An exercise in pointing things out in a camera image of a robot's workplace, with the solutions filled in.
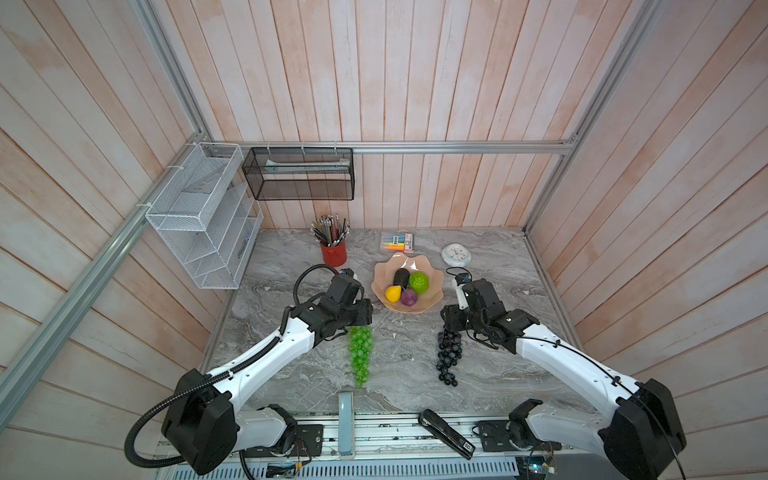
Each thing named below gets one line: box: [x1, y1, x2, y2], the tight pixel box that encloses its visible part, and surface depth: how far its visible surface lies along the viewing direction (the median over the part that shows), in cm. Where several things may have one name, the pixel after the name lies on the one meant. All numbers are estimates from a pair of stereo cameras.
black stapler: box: [418, 409, 476, 460], surface depth 73 cm
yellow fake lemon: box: [385, 285, 402, 303], surface depth 97 cm
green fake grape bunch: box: [349, 326, 373, 388], surface depth 87 cm
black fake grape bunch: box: [436, 328, 463, 387], surface depth 86 cm
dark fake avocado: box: [393, 268, 410, 289], surface depth 102 cm
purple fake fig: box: [401, 288, 417, 306], surface depth 97 cm
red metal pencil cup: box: [320, 241, 347, 267], surface depth 112 cm
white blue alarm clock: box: [441, 243, 472, 267], surface depth 112 cm
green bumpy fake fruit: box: [409, 272, 430, 295], surface depth 99 cm
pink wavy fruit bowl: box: [371, 252, 444, 314], surface depth 104 cm
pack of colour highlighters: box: [382, 233, 415, 253], surface depth 117 cm
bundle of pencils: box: [309, 213, 351, 247], surface depth 103 cm
